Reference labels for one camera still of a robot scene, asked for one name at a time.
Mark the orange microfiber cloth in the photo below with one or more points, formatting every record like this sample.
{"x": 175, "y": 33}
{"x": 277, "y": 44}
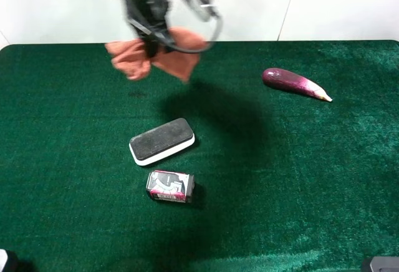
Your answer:
{"x": 130, "y": 58}

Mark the black and white eraser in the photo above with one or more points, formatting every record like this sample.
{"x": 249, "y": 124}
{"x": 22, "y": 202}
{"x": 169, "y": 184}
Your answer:
{"x": 161, "y": 142}

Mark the purple eggplant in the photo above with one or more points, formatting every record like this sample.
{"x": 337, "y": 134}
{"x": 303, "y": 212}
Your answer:
{"x": 286, "y": 80}

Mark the small pink black carton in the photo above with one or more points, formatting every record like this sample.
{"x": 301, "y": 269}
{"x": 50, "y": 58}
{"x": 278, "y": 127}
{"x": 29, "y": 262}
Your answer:
{"x": 170, "y": 186}

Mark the green felt table mat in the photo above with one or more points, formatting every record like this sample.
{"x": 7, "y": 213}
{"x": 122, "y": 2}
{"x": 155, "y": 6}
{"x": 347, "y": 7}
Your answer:
{"x": 283, "y": 181}

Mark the black white device bottom left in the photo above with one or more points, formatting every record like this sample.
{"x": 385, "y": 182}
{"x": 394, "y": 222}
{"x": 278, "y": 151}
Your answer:
{"x": 8, "y": 261}

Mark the grey device bottom right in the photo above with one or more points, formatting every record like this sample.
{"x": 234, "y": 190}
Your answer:
{"x": 381, "y": 264}

